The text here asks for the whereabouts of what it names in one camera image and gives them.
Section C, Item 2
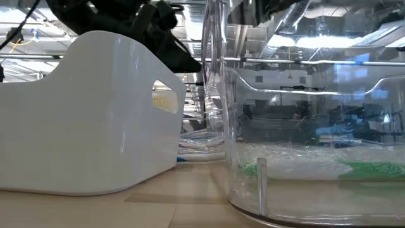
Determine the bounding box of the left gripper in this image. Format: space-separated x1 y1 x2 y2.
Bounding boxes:
131 0 203 73

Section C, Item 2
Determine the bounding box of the white plastic bin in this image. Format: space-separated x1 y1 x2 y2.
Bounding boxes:
0 30 187 196

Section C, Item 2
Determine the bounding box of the pale toothbrush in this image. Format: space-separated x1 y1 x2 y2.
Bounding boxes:
239 155 405 182

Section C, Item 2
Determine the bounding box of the blue toothbrush in wrapper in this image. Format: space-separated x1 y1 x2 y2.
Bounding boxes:
176 151 226 163

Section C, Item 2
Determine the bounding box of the dark equipment shelf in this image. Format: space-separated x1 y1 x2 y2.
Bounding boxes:
249 101 311 120

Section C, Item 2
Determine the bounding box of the blue robot workstation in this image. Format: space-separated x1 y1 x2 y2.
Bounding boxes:
316 104 405 143

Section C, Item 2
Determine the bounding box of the ribbed silver ventilation duct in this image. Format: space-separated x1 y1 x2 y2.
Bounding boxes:
183 3 206 58
259 0 317 60

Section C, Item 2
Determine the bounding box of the silver overhead rail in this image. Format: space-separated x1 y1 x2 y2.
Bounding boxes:
0 53 405 66

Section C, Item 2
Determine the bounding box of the yellow ceiling cable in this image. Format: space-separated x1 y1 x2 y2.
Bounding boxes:
8 37 36 54

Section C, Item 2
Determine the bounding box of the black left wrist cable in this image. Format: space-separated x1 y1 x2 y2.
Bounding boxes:
0 0 42 51

